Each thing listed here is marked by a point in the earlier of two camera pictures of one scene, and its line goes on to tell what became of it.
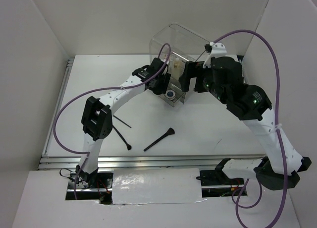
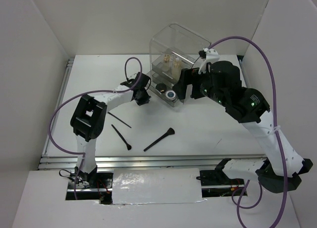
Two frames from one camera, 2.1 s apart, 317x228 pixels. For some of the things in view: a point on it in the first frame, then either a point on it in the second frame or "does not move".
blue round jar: (170, 94) does not move
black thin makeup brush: (122, 121) does not move
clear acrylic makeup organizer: (178, 45) does not move
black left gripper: (162, 88) -> (145, 99)
